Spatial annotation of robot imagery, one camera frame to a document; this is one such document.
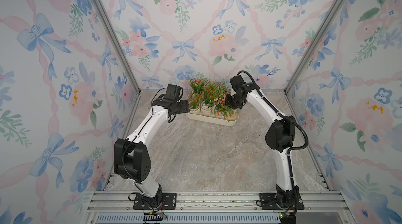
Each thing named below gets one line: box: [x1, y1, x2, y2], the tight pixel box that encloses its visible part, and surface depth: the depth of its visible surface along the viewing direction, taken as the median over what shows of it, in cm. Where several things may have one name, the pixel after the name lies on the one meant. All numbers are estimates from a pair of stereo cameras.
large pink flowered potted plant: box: [207, 82, 235, 120], surface depth 87 cm
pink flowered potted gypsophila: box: [189, 77, 208, 96], surface depth 105 cm
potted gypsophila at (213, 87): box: [205, 79, 221, 93], surface depth 109 cm
